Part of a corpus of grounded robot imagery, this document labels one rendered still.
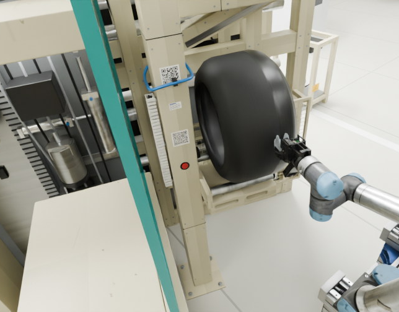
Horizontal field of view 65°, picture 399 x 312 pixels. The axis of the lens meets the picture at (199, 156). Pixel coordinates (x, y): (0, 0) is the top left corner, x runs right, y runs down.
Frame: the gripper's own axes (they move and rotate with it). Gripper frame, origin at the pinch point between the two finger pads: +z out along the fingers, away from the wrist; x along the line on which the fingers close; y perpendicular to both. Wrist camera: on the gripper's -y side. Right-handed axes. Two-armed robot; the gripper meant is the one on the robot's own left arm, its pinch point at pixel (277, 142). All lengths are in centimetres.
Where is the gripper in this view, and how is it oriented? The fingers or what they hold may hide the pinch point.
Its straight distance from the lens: 128.0
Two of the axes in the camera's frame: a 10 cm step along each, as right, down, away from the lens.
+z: -2.8, -5.0, 8.2
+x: -9.5, 2.5, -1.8
